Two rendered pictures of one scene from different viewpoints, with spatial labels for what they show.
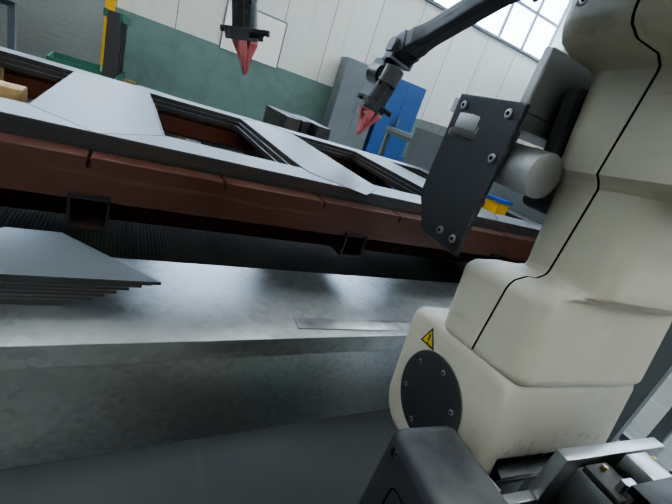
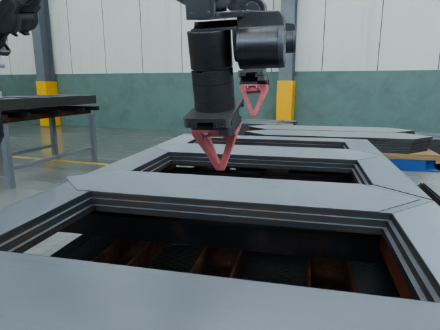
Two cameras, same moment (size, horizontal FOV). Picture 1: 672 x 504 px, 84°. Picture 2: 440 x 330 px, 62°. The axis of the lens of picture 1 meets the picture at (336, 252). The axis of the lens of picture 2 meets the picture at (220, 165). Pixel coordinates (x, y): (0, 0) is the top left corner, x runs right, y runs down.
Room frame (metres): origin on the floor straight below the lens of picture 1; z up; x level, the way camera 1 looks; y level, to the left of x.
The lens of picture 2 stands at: (1.57, -0.32, 1.06)
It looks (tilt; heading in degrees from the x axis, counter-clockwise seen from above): 12 degrees down; 137
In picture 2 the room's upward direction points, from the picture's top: straight up
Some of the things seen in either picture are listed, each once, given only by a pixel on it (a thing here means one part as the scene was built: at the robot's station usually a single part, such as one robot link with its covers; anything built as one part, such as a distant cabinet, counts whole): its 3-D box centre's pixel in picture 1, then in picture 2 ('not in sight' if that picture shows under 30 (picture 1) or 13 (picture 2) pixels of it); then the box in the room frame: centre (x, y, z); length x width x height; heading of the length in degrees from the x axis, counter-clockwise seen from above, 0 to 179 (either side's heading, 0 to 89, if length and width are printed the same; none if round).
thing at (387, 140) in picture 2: not in sight; (330, 137); (0.70, 1.19, 0.82); 0.80 x 0.40 x 0.06; 34
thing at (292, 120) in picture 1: (291, 138); not in sight; (5.71, 1.18, 0.32); 1.20 x 0.80 x 0.65; 33
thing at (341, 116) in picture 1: (351, 109); not in sight; (9.28, 0.77, 0.98); 1.00 x 0.49 x 1.95; 117
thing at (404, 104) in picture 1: (390, 123); not in sight; (9.78, -0.21, 0.98); 1.00 x 0.49 x 1.95; 117
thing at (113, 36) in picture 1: (115, 54); not in sight; (6.30, 4.41, 0.58); 1.60 x 0.60 x 1.17; 30
